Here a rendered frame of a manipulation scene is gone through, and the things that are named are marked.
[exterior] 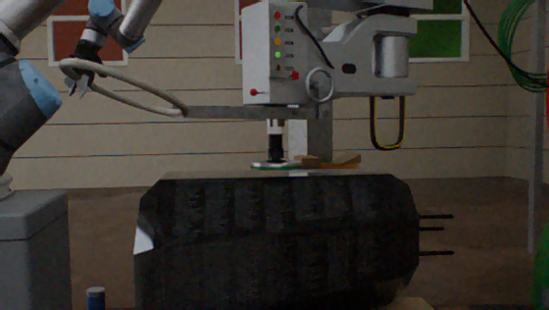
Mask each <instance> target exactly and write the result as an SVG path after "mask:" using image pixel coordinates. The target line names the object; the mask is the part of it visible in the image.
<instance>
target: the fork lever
mask: <svg viewBox="0 0 549 310"><path fill-rule="evenodd" d="M187 106H188V108H189V113H188V115H187V116H174V117H171V118H202V119H286V120H319V108H293V107H255V106H216V105H187Z"/></svg>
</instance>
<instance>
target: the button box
mask: <svg viewBox="0 0 549 310"><path fill-rule="evenodd" d="M275 11H280V14H281V17H280V20H279V21H276V20H275V17H274V12H275ZM275 25H280V27H281V31H280V33H276V32H275V31H274V26H275ZM276 37H279V38H280V39H281V44H280V45H279V46H276V45H275V43H274V40H275V38H276ZM275 50H279V51H280V52H281V58H280V59H279V60H277V59H276V58H275ZM277 63H279V64H281V71H280V72H276V71H275V64H277ZM266 65H267V78H285V8H284V6H278V5H267V6H266Z"/></svg>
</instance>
